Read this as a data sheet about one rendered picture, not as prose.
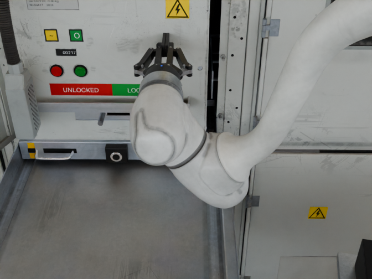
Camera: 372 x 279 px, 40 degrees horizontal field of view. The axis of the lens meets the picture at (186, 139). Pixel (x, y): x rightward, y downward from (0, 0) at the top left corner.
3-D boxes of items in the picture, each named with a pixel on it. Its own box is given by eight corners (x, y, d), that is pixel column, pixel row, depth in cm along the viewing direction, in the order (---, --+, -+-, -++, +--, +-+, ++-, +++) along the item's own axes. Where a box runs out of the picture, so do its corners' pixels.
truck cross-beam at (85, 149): (214, 160, 145) (215, 143, 141) (22, 159, 145) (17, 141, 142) (213, 149, 149) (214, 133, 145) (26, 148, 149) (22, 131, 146)
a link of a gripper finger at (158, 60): (160, 82, 111) (154, 82, 111) (161, 58, 120) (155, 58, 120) (160, 66, 109) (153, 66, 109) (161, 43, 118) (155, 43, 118)
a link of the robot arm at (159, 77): (183, 122, 103) (184, 106, 108) (183, 82, 98) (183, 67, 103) (138, 122, 103) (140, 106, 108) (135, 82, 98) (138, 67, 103)
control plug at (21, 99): (35, 140, 129) (22, 78, 119) (15, 139, 129) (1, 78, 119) (42, 122, 135) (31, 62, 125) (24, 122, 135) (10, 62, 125)
